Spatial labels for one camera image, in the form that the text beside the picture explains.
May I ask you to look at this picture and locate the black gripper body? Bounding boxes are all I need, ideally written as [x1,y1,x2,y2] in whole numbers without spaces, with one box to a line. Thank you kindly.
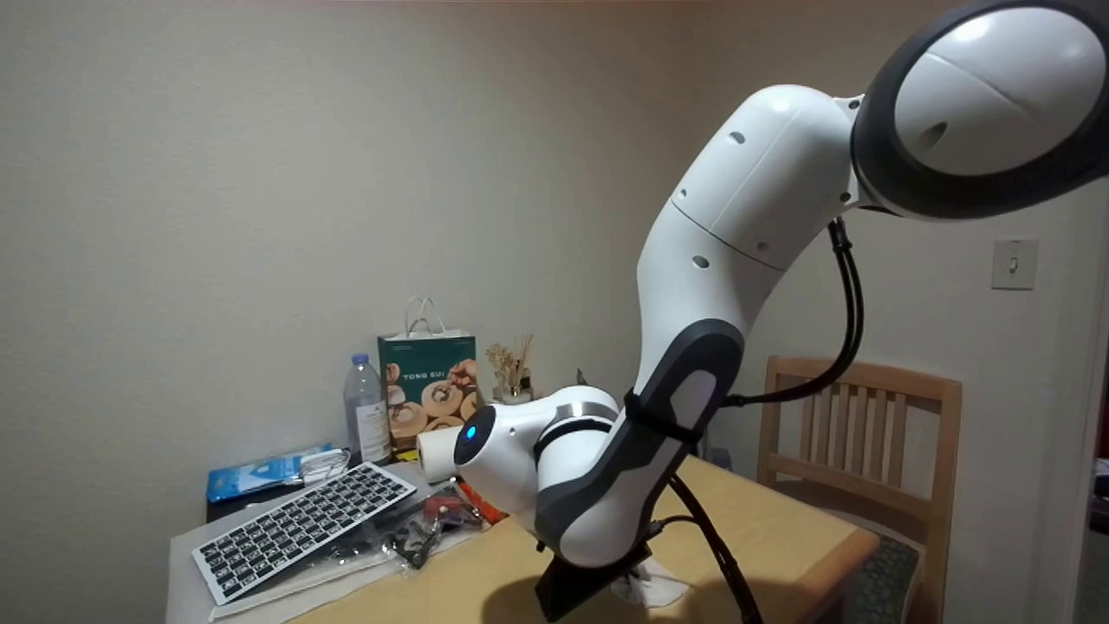
[538,543,648,624]

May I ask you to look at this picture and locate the white cloth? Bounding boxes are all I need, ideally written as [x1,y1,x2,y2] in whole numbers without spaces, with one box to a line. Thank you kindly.
[614,570,690,610]

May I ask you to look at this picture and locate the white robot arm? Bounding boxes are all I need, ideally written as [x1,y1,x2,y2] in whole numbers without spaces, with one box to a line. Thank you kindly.
[455,0,1109,619]

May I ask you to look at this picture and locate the red snack packet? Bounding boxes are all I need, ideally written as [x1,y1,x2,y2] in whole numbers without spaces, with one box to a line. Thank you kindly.
[455,479,506,528]

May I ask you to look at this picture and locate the white paper towel roll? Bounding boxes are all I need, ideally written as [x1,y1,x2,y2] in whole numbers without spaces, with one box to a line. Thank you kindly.
[415,427,456,480]

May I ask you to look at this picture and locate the wooden chopsticks bundle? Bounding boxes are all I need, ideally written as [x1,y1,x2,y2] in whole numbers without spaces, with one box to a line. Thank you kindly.
[486,339,532,398]

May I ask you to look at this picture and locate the green doughnut paper bag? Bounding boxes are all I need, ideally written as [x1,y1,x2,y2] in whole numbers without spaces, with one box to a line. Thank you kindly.
[377,298,481,455]

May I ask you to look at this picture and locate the clear plastic water bottle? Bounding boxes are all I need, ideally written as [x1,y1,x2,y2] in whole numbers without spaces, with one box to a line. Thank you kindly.
[344,354,389,462]

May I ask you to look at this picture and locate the blue wet wipes packet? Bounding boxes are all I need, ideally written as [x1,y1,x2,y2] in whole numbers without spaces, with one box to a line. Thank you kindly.
[204,442,345,515]

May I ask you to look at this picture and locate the white keyboard with dark keys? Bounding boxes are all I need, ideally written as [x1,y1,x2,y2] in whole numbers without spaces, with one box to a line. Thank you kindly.
[190,464,415,604]

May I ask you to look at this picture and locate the wooden chair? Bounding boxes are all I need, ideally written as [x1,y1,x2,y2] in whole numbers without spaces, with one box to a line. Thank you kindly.
[756,365,964,624]

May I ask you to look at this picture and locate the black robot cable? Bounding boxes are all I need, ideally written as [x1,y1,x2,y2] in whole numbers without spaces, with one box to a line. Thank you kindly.
[643,217,868,624]

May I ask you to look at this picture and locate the white wall light switch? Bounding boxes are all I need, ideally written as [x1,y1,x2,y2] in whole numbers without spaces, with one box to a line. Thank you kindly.
[990,238,1038,292]

